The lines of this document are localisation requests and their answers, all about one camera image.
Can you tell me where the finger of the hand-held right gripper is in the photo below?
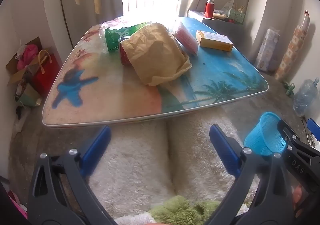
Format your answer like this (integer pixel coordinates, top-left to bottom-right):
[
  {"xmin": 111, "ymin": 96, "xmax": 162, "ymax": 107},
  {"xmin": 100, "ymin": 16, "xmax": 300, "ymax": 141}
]
[
  {"xmin": 306, "ymin": 118, "xmax": 320, "ymax": 139},
  {"xmin": 277, "ymin": 119, "xmax": 304, "ymax": 151}
]

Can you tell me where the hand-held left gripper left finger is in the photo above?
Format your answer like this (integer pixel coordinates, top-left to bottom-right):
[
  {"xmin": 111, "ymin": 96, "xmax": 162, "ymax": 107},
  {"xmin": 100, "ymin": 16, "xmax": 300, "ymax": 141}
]
[{"xmin": 27, "ymin": 125, "xmax": 118, "ymax": 225}]

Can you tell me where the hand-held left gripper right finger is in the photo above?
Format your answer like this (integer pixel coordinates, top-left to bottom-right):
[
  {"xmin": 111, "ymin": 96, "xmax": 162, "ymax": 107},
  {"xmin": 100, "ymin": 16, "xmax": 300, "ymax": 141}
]
[{"xmin": 204, "ymin": 123, "xmax": 303, "ymax": 225}]

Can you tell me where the blue mesh basket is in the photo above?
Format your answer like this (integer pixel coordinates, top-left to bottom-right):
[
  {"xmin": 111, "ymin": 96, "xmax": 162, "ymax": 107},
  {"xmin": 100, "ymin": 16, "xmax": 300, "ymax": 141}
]
[{"xmin": 244, "ymin": 112, "xmax": 288, "ymax": 157}]

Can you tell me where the red drink can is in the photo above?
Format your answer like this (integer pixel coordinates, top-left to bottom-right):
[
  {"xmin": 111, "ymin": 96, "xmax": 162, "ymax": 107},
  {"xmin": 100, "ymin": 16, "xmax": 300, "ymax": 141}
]
[{"xmin": 119, "ymin": 37, "xmax": 133, "ymax": 66}]

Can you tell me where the brown paper bag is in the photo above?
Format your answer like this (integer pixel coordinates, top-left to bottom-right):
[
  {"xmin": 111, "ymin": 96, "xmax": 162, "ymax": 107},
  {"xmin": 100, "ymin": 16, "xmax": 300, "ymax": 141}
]
[{"xmin": 120, "ymin": 22, "xmax": 192, "ymax": 87}]

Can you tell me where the clear red printed plastic bag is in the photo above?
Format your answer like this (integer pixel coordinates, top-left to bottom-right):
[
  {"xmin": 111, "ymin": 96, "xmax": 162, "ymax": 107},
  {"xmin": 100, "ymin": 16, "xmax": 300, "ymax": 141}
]
[{"xmin": 101, "ymin": 18, "xmax": 131, "ymax": 31}]

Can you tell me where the large clear water jug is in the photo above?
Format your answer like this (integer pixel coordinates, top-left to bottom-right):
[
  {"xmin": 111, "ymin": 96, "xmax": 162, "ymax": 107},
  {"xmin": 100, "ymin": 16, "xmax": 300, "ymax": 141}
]
[{"xmin": 292, "ymin": 78, "xmax": 320, "ymax": 117}]

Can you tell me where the green fluffy cloth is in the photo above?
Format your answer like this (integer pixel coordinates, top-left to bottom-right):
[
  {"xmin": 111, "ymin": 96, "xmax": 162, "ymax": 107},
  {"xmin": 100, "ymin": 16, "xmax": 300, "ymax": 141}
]
[{"xmin": 149, "ymin": 195, "xmax": 221, "ymax": 223}]

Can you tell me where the patterned rolled mat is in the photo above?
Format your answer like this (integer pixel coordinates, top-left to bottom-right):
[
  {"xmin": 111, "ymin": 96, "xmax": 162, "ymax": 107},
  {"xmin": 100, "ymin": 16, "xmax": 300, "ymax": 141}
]
[{"xmin": 275, "ymin": 10, "xmax": 311, "ymax": 81}]

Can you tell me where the patterned tissue pack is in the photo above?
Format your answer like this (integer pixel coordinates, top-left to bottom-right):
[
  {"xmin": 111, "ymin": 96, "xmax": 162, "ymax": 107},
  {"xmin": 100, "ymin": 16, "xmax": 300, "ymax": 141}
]
[{"xmin": 255, "ymin": 28, "xmax": 280, "ymax": 73}]

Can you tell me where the red gift bag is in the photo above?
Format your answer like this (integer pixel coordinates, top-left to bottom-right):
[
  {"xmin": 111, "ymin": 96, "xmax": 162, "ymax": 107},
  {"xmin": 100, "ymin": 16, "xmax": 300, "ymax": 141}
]
[{"xmin": 32, "ymin": 50, "xmax": 63, "ymax": 98}]

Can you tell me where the beige green paper bag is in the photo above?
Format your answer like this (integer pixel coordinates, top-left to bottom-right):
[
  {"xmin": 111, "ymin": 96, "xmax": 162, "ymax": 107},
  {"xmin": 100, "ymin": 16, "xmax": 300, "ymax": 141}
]
[{"xmin": 15, "ymin": 82, "xmax": 42, "ymax": 107}]

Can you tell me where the yellow cardboard box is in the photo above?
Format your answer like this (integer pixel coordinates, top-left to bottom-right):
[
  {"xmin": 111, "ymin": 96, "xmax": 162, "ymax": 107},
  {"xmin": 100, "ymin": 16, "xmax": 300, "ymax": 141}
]
[{"xmin": 196, "ymin": 30, "xmax": 234, "ymax": 52}]

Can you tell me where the green label plastic bottle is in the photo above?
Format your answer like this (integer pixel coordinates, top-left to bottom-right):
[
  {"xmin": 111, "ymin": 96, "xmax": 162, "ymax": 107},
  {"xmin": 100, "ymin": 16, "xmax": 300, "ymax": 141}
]
[{"xmin": 99, "ymin": 22, "xmax": 153, "ymax": 54}]

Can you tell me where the brown cardboard box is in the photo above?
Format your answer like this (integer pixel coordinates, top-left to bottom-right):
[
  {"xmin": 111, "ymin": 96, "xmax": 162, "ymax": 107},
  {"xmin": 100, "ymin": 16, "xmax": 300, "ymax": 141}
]
[{"xmin": 5, "ymin": 37, "xmax": 52, "ymax": 86}]

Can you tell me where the pink plastic bag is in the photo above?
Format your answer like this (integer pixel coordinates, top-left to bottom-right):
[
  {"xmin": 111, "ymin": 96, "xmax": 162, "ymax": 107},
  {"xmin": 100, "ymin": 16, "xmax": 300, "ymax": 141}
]
[{"xmin": 17, "ymin": 44, "xmax": 38, "ymax": 70}]

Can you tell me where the clear plastic food container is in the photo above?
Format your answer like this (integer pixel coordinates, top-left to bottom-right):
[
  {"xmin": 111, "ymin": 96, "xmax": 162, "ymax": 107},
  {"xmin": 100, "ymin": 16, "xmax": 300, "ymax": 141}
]
[{"xmin": 172, "ymin": 21, "xmax": 199, "ymax": 55}]

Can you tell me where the green slotted basket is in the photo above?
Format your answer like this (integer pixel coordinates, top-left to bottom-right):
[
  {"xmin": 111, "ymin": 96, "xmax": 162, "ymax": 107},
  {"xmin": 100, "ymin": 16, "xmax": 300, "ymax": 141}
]
[{"xmin": 229, "ymin": 5, "xmax": 247, "ymax": 25}]

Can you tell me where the crinkled clear plastic bag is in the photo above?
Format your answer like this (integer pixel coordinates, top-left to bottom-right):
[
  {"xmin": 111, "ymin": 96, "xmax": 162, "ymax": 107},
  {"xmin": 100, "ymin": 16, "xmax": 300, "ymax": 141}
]
[{"xmin": 222, "ymin": 0, "xmax": 236, "ymax": 12}]

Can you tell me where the red thermos bottle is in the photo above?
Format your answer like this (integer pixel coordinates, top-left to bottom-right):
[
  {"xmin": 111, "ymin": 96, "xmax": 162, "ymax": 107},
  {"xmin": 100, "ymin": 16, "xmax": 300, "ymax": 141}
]
[{"xmin": 204, "ymin": 0, "xmax": 215, "ymax": 18}]

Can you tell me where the white cable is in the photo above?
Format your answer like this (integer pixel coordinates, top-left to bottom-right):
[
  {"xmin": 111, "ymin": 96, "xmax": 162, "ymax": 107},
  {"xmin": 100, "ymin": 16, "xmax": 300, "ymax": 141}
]
[{"xmin": 307, "ymin": 132, "xmax": 320, "ymax": 147}]

